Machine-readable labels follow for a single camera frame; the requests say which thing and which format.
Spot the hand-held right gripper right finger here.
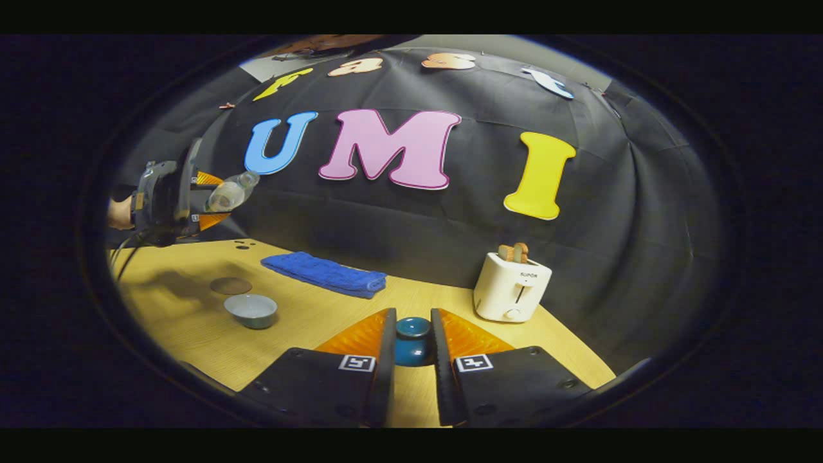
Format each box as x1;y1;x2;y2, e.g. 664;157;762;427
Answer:
430;307;592;428

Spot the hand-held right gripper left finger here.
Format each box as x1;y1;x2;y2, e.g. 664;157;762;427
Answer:
238;307;397;428

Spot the clear plastic water bottle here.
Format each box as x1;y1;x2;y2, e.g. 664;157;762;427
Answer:
204;170;260;213

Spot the teal teacup lid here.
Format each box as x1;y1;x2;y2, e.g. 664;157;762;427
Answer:
393;316;435;368

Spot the round brown coaster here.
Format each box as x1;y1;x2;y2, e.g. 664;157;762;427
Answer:
210;277;253;296

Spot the pale ceramic teacup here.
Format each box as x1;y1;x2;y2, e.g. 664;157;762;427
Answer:
224;294;278;330

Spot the white toaster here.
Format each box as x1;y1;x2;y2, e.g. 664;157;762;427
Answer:
473;251;552;323

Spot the blue folded towel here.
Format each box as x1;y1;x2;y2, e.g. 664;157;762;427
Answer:
260;251;388;300

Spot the black backdrop cloth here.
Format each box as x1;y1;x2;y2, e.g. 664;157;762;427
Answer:
113;45;724;374

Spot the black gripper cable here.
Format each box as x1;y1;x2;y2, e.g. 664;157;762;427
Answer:
109;231;152;284

